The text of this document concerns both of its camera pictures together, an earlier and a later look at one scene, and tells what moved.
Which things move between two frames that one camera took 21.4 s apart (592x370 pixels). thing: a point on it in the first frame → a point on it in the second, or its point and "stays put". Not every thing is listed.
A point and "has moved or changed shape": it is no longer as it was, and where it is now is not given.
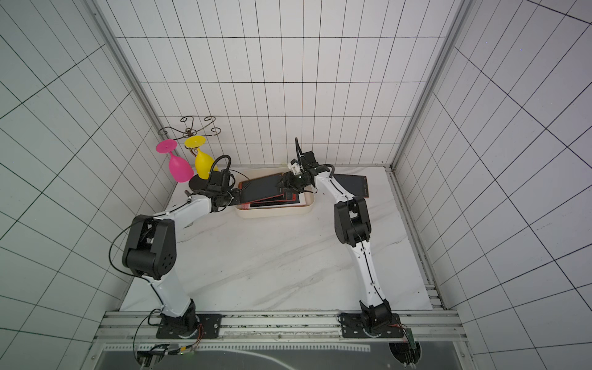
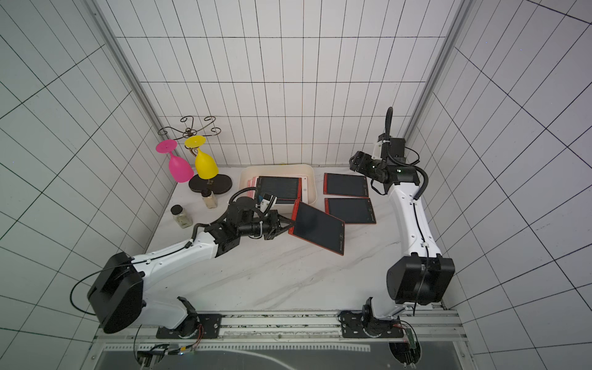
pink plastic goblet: (179, 169) stays put
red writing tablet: (260, 188) has moved or changed shape
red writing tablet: (354, 184) stays put
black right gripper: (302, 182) → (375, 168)
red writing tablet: (288, 195) → (317, 229)
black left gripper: (237, 197) → (275, 225)
